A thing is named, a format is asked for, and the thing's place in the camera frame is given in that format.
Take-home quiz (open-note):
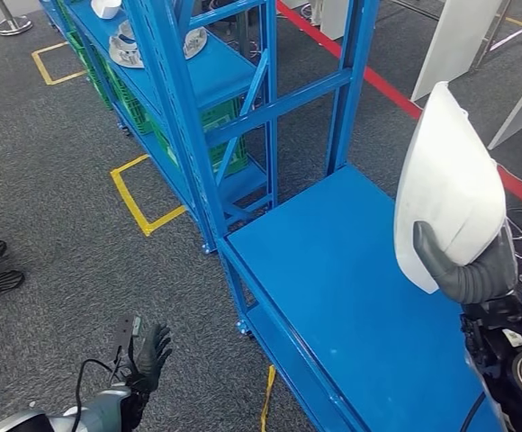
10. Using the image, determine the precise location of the small white plastic part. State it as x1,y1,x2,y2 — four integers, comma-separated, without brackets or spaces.
91,0,122,20

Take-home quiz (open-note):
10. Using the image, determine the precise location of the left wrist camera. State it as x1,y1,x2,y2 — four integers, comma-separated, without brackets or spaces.
111,314,143,377

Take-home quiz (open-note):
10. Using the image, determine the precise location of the blue metal shelf rack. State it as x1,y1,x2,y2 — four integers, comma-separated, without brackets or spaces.
37,0,280,252
123,0,505,432

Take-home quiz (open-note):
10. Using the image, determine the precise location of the chrome stanchion base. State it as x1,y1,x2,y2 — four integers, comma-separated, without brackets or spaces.
0,0,33,36

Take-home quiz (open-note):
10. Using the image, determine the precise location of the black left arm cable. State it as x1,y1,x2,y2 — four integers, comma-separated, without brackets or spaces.
71,358,119,432

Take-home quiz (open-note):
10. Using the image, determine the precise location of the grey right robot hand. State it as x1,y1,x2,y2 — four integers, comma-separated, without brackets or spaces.
412,220,519,305

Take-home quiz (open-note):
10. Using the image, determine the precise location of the white plastic shell part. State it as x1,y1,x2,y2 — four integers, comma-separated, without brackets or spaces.
393,81,507,295

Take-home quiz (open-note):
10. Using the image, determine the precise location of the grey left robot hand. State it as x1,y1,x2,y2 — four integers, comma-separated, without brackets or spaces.
128,323,173,395

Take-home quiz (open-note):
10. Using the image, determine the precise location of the steel frame table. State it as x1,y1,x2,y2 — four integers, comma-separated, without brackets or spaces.
470,0,522,67

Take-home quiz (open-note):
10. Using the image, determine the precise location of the grey round metal part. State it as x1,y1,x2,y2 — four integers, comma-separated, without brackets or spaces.
107,19,145,68
183,26,209,61

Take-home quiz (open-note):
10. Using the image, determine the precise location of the green plastic crate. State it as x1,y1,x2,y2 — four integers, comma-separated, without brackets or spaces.
153,96,248,179
105,65,153,135
54,0,113,110

